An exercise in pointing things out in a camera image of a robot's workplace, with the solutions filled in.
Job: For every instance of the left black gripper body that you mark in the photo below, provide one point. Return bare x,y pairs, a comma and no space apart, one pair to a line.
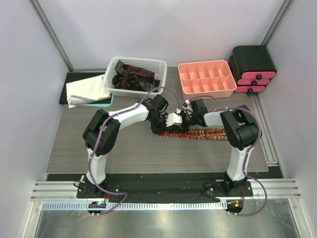
159,123

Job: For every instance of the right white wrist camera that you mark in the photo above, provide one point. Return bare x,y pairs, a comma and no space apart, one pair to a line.
187,106

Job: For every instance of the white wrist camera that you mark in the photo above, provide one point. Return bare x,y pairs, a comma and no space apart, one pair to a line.
187,106
173,119

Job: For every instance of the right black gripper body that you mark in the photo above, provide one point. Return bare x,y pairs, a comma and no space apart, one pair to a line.
188,120

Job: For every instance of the white plastic mesh basket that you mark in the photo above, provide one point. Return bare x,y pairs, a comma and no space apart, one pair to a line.
158,66

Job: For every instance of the teal tray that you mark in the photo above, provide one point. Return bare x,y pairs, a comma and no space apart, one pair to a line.
103,103

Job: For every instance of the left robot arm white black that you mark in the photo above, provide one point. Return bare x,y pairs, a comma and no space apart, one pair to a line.
101,133

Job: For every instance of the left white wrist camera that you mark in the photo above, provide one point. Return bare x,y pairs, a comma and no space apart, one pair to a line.
173,119

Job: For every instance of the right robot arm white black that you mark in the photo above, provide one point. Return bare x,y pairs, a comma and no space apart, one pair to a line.
243,132

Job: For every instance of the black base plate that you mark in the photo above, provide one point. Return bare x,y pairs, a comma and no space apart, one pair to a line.
169,186

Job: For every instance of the pink compartment organizer tray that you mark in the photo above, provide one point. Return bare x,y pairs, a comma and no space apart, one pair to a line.
206,78

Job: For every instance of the dark red blue ties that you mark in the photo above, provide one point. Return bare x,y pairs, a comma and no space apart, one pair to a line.
134,78

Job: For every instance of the multicoloured patterned tie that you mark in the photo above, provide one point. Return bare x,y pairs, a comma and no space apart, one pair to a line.
198,134

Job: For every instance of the white folded cloth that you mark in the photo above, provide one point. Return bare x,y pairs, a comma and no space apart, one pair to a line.
86,91

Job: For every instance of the aluminium rail frame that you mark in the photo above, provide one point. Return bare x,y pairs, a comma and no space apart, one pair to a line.
63,195

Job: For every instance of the black pink drawer unit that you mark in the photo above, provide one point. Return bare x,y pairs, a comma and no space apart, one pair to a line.
252,68

